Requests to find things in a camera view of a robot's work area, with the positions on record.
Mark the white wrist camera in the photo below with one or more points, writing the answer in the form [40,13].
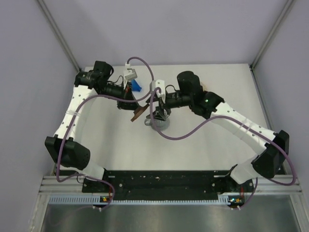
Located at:
[129,74]
[158,86]

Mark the blue glass dripper cone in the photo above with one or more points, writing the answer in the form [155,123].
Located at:
[135,86]

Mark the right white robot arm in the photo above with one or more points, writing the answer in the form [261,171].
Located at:
[271,148]

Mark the grey slotted cable duct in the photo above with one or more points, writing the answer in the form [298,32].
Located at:
[101,200]

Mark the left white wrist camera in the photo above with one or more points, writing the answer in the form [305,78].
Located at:
[129,74]

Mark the orange coffee filter box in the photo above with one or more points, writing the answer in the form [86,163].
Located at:
[205,88]

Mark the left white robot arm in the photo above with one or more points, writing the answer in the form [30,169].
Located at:
[65,146]

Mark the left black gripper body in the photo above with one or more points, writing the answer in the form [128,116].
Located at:
[119,91]

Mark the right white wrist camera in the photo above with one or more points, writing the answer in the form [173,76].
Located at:
[158,86]

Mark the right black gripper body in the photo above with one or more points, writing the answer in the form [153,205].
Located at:
[170,103]

